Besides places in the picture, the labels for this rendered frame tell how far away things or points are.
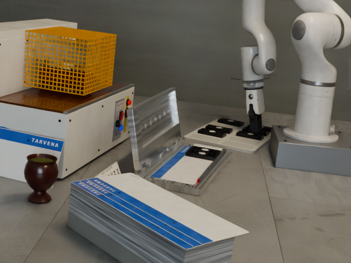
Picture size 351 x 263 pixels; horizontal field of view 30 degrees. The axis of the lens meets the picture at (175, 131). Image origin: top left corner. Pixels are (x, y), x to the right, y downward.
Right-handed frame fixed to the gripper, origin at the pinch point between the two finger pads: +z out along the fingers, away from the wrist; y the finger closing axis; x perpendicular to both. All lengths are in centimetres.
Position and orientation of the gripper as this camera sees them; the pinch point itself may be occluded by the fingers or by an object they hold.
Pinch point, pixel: (256, 126)
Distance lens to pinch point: 259.6
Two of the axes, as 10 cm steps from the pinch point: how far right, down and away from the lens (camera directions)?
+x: -9.2, 0.1, 3.9
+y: 3.8, -1.8, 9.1
